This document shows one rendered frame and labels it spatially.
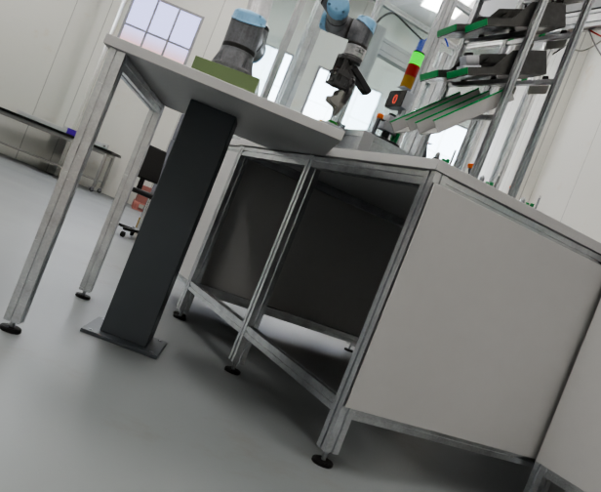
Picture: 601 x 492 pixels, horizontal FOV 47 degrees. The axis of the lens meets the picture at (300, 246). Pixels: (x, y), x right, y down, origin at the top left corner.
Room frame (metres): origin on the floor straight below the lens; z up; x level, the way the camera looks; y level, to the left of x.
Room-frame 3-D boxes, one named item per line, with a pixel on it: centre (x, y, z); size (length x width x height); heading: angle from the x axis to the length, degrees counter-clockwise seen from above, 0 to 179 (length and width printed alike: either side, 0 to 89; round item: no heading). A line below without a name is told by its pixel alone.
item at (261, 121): (2.33, 0.39, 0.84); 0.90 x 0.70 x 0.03; 5
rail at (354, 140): (2.73, 0.12, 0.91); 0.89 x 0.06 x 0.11; 27
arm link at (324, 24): (2.45, 0.18, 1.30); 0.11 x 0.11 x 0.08; 89
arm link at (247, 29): (2.34, 0.44, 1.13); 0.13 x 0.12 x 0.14; 179
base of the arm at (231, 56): (2.32, 0.44, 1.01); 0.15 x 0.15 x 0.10
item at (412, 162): (2.76, -0.54, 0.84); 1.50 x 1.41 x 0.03; 27
